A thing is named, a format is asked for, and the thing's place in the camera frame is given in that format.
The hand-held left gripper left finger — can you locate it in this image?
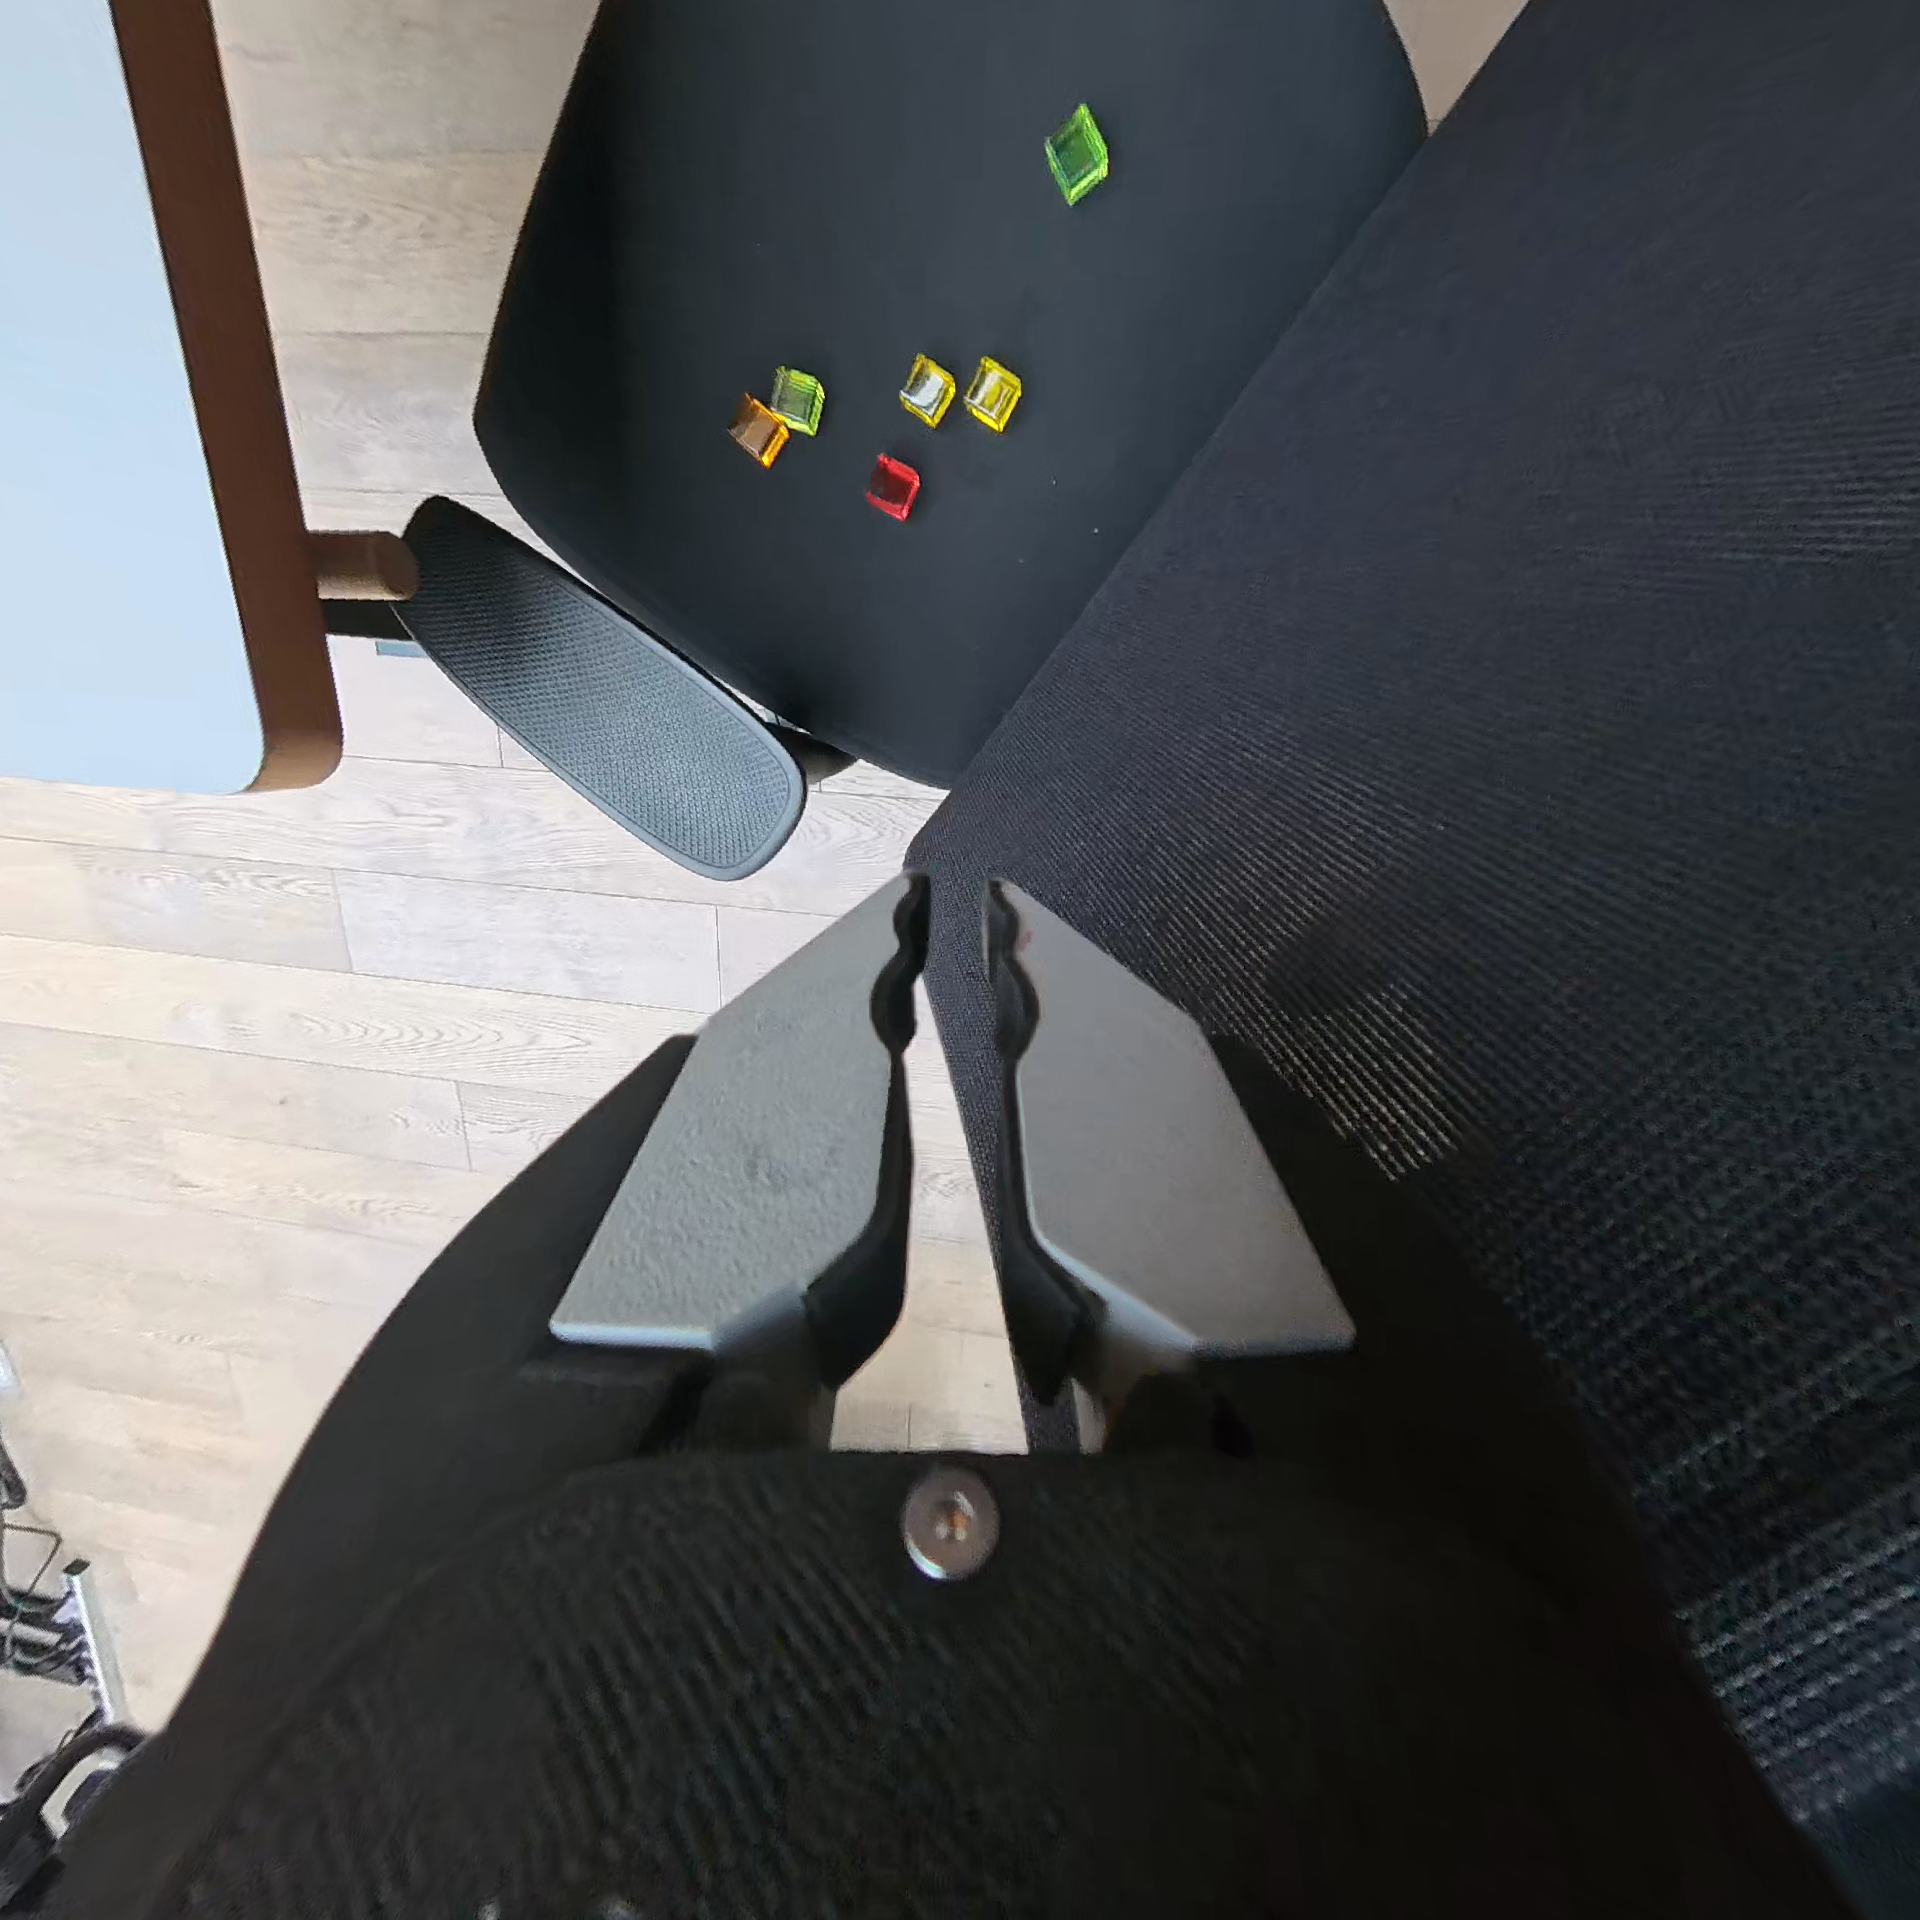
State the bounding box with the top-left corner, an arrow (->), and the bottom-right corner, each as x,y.
546,873 -> 934,1453

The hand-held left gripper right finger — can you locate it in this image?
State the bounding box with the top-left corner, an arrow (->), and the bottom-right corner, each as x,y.
980,879 -> 1358,1457

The blue-grey desk with wooden edge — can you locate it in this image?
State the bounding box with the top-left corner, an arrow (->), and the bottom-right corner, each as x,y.
0,0 -> 415,799

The black office chair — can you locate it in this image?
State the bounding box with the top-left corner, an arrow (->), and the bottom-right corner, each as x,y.
402,0 -> 1920,1920

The black cable bundle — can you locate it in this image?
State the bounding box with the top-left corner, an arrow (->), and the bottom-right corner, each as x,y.
0,1441 -> 65,1672

